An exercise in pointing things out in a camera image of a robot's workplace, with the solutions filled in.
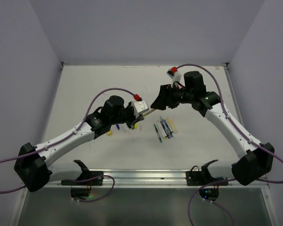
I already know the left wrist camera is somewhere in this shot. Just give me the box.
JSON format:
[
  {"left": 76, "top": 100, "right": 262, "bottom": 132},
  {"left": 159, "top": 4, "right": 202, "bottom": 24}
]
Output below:
[{"left": 132, "top": 100, "right": 149, "bottom": 118}]

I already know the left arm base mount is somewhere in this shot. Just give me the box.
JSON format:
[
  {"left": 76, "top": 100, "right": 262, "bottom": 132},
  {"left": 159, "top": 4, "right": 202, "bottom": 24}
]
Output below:
[{"left": 61, "top": 160, "right": 105, "bottom": 202}]

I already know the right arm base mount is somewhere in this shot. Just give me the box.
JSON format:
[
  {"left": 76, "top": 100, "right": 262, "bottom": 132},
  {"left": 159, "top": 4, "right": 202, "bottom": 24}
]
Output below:
[{"left": 185, "top": 160, "right": 229, "bottom": 202}]

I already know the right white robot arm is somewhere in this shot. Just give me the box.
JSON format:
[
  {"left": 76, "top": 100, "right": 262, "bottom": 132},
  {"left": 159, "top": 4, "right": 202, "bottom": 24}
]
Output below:
[{"left": 151, "top": 71, "right": 275, "bottom": 186}]

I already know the green capped white marker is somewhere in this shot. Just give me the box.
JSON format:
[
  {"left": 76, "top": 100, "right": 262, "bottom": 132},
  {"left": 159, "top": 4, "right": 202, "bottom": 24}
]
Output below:
[{"left": 158, "top": 121, "right": 168, "bottom": 139}]

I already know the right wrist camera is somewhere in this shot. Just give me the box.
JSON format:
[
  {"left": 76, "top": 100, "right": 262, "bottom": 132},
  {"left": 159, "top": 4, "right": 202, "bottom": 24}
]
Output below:
[{"left": 167, "top": 67, "right": 182, "bottom": 87}]

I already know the blue pen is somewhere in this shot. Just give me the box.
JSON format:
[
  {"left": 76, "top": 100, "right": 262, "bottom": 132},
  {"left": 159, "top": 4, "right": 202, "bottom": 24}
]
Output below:
[{"left": 164, "top": 119, "right": 173, "bottom": 137}]

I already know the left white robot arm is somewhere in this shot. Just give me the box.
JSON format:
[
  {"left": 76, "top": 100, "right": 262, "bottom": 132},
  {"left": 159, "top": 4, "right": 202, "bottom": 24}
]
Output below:
[{"left": 14, "top": 96, "right": 149, "bottom": 192}]

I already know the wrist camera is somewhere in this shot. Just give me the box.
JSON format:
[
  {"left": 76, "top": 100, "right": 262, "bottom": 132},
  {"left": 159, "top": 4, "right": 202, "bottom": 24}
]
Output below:
[
  {"left": 132, "top": 100, "right": 149, "bottom": 118},
  {"left": 167, "top": 67, "right": 182, "bottom": 87}
]

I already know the dark green clear highlighter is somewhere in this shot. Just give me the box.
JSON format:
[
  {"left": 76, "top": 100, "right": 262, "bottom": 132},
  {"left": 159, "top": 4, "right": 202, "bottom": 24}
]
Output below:
[{"left": 153, "top": 123, "right": 162, "bottom": 143}]

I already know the olive yellow highlighter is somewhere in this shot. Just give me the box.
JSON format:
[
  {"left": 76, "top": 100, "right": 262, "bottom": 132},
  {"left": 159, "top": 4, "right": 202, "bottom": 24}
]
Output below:
[{"left": 142, "top": 109, "right": 156, "bottom": 117}]

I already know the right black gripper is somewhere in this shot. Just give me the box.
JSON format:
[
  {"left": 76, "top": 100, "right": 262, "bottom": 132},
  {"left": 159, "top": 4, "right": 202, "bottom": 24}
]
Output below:
[{"left": 151, "top": 82, "right": 194, "bottom": 110}]

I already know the purple pen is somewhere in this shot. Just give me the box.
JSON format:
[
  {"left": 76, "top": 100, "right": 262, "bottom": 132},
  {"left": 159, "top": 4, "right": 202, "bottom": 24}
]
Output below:
[{"left": 162, "top": 120, "right": 171, "bottom": 138}]

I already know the aluminium rail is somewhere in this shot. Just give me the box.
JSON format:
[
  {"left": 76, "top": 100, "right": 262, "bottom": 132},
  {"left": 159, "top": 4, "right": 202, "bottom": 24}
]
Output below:
[{"left": 47, "top": 167, "right": 268, "bottom": 188}]

